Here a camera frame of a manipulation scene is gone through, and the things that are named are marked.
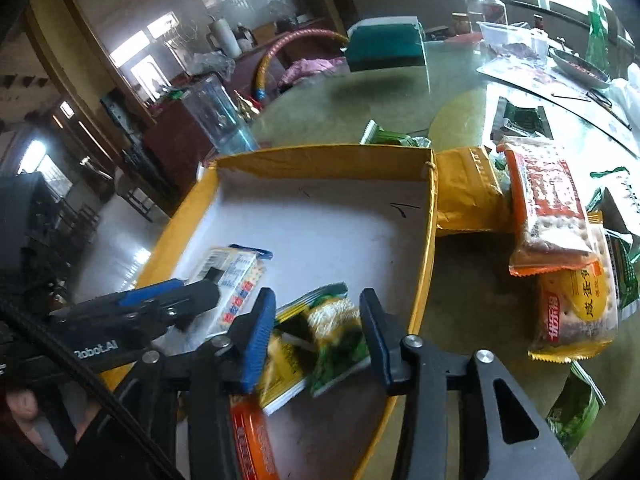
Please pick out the gold snack packet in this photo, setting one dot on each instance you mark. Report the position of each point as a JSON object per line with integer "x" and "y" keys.
{"x": 465, "y": 190}

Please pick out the dark green foil packet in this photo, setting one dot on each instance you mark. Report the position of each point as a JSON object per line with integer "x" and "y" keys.
{"x": 525, "y": 120}

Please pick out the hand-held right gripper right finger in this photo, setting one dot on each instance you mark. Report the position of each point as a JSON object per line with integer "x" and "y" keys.
{"x": 377, "y": 340}

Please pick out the large framed glass panel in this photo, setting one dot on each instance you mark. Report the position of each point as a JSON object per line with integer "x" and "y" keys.
{"x": 150, "y": 10}

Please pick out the glass jar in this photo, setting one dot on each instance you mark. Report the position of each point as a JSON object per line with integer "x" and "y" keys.
{"x": 461, "y": 24}

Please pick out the metal plate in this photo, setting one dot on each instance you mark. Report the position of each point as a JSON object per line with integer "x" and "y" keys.
{"x": 580, "y": 67}

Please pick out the green tissue box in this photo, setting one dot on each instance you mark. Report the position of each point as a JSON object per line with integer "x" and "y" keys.
{"x": 385, "y": 47}

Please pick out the green noodle print snack packet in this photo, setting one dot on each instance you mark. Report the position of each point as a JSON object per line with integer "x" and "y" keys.
{"x": 575, "y": 410}

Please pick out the dark wooden sideboard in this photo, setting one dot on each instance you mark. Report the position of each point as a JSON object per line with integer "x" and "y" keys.
{"x": 175, "y": 150}

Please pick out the pink and yellow hoop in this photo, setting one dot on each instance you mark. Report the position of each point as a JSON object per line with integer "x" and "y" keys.
{"x": 261, "y": 72}

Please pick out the person's left hand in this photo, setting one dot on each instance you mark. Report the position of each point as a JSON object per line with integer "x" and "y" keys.
{"x": 22, "y": 405}

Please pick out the clear plastic jug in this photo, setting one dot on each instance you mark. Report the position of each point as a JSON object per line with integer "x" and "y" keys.
{"x": 220, "y": 115}

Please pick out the clear plastic food container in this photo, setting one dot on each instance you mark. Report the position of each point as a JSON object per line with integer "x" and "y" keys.
{"x": 505, "y": 35}

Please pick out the green plastic bottle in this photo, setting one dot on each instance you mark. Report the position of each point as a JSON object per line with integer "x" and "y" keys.
{"x": 597, "y": 35}

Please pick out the white thermos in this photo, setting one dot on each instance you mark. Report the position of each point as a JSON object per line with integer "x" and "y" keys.
{"x": 225, "y": 37}

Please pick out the yellow cracker packet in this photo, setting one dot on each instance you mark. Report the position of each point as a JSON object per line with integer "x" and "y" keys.
{"x": 575, "y": 310}

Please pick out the sauce bottle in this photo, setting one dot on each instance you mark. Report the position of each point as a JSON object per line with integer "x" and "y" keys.
{"x": 492, "y": 7}

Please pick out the pink cloth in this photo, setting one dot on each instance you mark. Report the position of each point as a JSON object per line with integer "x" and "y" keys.
{"x": 307, "y": 67}

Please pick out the green-edged brown snack packet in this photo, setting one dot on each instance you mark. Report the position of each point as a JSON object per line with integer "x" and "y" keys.
{"x": 620, "y": 195}

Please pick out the white plastic bag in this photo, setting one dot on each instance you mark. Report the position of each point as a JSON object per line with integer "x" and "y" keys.
{"x": 631, "y": 90}

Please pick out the blue label cracker packet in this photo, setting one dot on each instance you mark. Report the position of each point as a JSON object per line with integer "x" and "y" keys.
{"x": 235, "y": 275}

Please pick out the yellow cardboard box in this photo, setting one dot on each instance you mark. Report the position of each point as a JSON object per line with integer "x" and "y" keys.
{"x": 325, "y": 240}

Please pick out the printed paper leaflet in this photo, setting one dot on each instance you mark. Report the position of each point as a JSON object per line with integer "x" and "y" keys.
{"x": 530, "y": 77}

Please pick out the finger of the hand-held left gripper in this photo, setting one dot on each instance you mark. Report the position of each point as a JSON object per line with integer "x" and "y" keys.
{"x": 150, "y": 292}
{"x": 190, "y": 302}

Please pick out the bright green snack packet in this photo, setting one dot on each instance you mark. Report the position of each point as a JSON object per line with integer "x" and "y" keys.
{"x": 390, "y": 136}

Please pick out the orange cracker packet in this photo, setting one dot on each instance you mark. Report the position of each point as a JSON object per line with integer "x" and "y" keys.
{"x": 252, "y": 442}
{"x": 547, "y": 205}

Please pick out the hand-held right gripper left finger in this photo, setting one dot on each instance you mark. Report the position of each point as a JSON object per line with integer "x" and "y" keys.
{"x": 257, "y": 340}

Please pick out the clear plastic bag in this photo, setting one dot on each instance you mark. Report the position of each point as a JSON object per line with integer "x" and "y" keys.
{"x": 215, "y": 62}

